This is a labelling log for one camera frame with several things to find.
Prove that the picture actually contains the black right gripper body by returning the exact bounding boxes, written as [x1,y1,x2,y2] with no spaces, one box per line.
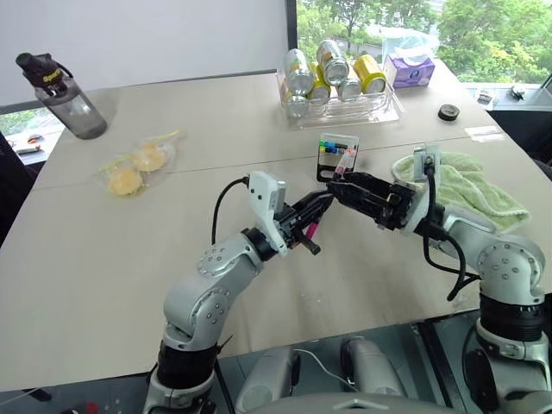
[376,182,417,232]

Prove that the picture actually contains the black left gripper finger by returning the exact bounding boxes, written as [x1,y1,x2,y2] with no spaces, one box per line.
[289,191,335,215]
[299,197,334,227]

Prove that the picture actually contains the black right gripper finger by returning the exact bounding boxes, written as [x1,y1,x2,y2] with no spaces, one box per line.
[327,182,390,217]
[344,172,396,196]

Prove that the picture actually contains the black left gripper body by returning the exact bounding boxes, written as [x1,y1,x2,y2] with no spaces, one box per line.
[275,204,322,257]

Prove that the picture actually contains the clear pink pen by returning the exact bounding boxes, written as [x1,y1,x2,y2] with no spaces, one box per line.
[333,147,358,179]

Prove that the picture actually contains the clear black pen holder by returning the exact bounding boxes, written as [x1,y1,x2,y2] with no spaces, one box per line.
[316,132,361,183]

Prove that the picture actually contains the clear plastic can tray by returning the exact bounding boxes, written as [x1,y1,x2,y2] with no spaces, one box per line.
[277,79,407,131]

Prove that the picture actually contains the light green towel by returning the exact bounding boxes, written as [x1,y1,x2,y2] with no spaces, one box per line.
[390,150,530,236]

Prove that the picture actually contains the black round cap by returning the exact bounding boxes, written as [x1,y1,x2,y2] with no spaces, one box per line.
[436,103,462,122]

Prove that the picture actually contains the yellow drink can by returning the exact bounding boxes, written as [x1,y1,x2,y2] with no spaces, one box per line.
[353,53,388,95]
[307,61,333,102]

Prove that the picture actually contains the purple tissue box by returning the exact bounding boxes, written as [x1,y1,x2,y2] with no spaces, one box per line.
[382,53,436,90]

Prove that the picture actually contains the silver green drink can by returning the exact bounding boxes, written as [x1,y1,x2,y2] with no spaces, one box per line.
[315,39,351,86]
[280,47,317,99]

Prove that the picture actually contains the grey rounded robot leg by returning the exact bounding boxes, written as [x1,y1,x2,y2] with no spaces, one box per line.
[234,346,302,414]
[340,336,407,398]

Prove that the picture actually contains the bagged yellow bread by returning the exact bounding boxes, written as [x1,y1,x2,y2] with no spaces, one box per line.
[128,128,185,174]
[91,160,147,200]

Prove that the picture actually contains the grey sports water bottle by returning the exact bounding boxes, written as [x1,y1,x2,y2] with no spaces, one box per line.
[15,52,109,141]

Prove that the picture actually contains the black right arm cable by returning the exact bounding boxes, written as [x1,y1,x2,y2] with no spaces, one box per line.
[421,158,482,303]

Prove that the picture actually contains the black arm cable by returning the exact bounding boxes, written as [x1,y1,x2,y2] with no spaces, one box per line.
[210,177,252,248]
[421,158,482,303]

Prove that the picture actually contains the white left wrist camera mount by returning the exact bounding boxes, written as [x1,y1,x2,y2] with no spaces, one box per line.
[247,171,289,257]

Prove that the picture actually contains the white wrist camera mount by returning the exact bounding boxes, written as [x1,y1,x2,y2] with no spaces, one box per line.
[404,143,442,236]
[247,171,289,257]

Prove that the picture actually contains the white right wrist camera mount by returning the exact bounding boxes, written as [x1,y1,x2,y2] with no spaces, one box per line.
[404,143,442,236]

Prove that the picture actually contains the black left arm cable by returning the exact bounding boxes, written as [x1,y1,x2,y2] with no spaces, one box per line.
[210,177,252,248]

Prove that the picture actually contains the thin white cable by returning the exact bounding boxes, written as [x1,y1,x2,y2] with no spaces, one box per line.
[296,348,360,386]

